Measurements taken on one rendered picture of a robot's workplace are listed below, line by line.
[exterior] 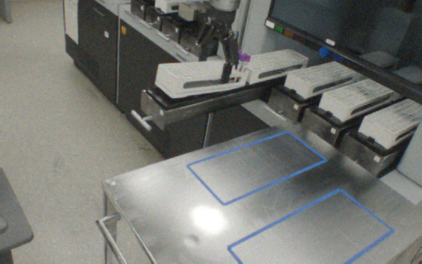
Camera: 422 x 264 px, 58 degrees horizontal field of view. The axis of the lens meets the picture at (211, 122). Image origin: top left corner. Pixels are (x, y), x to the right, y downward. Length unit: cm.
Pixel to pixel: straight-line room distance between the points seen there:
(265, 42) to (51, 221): 121
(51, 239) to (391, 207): 136
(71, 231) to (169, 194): 107
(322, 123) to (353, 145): 12
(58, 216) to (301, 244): 133
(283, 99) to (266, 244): 67
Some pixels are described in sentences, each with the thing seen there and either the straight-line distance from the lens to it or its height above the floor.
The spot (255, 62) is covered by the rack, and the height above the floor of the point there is 86.
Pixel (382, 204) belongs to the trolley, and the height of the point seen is 82.
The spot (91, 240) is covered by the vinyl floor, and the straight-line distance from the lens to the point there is 180.
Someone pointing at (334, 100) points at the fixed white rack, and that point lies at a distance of 124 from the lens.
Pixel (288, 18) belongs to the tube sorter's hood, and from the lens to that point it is 137.
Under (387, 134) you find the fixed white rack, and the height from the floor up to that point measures 86.
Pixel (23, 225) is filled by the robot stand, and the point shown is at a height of 70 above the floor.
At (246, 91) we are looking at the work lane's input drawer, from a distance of 128.
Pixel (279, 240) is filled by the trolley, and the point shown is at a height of 82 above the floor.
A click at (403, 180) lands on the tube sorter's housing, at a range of 125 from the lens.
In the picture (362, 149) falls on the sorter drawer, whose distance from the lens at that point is 119.
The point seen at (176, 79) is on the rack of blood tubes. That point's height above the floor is 89.
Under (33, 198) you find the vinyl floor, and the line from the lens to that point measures 201.
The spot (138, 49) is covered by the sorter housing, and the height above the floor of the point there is 57.
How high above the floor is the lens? 138
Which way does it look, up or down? 32 degrees down
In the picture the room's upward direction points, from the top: 10 degrees clockwise
